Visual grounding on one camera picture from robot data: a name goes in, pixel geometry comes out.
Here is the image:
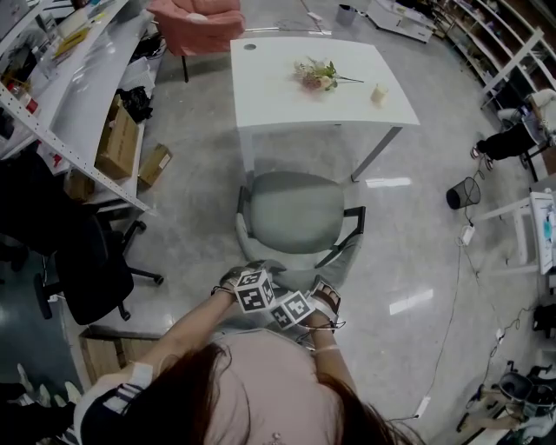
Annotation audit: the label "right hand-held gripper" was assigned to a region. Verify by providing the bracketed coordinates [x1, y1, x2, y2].
[269, 276, 344, 331]

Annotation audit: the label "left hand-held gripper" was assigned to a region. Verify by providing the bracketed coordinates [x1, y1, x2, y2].
[211, 259, 288, 315]

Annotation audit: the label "grey office chair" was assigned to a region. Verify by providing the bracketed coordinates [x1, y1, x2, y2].
[235, 169, 367, 290]

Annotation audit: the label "person's right forearm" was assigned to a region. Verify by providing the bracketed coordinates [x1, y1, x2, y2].
[310, 321, 360, 392]

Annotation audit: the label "person's left forearm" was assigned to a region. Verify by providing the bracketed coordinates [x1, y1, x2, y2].
[129, 289, 238, 379]

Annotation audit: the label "white desk table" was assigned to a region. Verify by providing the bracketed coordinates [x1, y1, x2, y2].
[229, 37, 421, 183]

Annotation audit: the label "black office chair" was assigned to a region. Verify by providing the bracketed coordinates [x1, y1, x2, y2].
[32, 208, 165, 326]

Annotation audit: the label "person's right hand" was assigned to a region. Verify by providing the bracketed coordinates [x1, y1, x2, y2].
[316, 284, 342, 308]

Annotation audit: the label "person's grey trousers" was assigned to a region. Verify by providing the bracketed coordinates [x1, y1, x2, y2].
[212, 312, 314, 349]

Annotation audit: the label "person's pink top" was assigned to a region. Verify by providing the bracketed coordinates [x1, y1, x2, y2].
[203, 329, 387, 445]

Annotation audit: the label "small cardboard box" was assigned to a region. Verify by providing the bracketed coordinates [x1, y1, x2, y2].
[137, 143, 174, 189]

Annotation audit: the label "flower bouquet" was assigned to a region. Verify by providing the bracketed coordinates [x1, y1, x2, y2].
[293, 56, 365, 93]

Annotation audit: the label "large cardboard box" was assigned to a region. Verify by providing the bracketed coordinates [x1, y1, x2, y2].
[94, 93, 140, 180]

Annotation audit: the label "cream glass candle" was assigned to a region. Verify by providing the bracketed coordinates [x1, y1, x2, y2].
[369, 83, 389, 108]

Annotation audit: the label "black plastic bag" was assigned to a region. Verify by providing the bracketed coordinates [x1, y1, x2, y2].
[116, 85, 155, 124]

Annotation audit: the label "black mesh waste bin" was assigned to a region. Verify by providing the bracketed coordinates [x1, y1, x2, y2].
[446, 176, 482, 210]

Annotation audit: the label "black white-striped garment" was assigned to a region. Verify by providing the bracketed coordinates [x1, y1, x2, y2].
[73, 362, 156, 445]

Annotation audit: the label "white plastic basket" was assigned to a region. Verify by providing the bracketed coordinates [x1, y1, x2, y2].
[117, 56, 156, 95]

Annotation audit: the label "pink armchair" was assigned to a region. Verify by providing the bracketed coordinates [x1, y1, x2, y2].
[146, 0, 247, 83]

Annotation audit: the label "small white side table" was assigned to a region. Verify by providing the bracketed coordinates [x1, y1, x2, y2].
[473, 186, 556, 277]

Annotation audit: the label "white metal shelving rack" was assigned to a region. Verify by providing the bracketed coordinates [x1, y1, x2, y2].
[0, 0, 164, 214]

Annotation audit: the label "white low cabinet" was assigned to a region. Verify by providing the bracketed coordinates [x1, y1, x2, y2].
[366, 0, 438, 44]

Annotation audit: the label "yellow box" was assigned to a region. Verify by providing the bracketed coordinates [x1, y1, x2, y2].
[54, 26, 93, 57]

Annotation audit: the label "white open shelf unit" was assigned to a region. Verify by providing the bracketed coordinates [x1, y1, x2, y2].
[442, 0, 556, 110]

